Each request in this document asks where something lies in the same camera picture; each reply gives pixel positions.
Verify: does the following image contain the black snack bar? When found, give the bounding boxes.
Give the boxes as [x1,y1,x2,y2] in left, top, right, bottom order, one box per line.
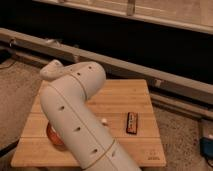
[126,112,138,134]

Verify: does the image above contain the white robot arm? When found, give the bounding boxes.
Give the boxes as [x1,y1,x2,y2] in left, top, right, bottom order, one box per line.
[40,60,141,171]

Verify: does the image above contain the clear plastic bottle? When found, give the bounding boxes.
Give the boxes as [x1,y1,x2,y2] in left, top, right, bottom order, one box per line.
[101,118,108,126]

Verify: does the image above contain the orange round plate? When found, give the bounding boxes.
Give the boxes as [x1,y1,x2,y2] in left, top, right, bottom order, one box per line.
[46,123,64,146]

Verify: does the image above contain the grey metal rail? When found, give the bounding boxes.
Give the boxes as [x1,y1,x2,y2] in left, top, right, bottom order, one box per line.
[0,28,213,119]

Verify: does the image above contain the blue object at right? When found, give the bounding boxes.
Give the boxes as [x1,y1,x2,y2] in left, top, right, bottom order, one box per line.
[200,134,213,159]

